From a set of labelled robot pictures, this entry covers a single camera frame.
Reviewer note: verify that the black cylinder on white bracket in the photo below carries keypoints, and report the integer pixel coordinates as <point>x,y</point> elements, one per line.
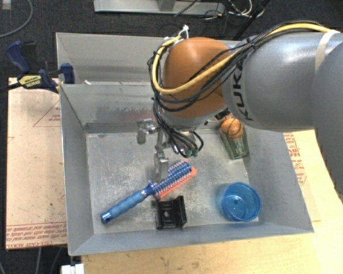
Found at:
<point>223,116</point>

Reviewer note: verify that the silver metal fitting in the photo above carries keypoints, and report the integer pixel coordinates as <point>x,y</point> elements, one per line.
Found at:
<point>141,137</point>

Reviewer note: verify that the black plastic bracket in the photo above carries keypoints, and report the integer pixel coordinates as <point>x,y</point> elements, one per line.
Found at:
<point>177,213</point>

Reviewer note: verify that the clear glass tumbler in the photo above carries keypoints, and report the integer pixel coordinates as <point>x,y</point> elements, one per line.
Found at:
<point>237,150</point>

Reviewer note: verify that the grey metal bin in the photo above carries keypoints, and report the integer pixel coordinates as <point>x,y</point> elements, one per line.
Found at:
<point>120,158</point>

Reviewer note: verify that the brown cardboard board red print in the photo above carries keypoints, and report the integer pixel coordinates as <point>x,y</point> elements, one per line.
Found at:
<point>34,167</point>

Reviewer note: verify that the orange ball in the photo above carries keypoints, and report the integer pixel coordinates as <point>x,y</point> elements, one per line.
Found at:
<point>231,128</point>

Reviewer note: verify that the blue hairbrush with orange base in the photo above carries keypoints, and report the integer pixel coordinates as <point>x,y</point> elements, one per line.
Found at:
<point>125,203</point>

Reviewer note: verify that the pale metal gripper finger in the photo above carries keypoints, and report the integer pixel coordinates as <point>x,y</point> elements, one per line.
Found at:
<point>156,170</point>
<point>163,168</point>

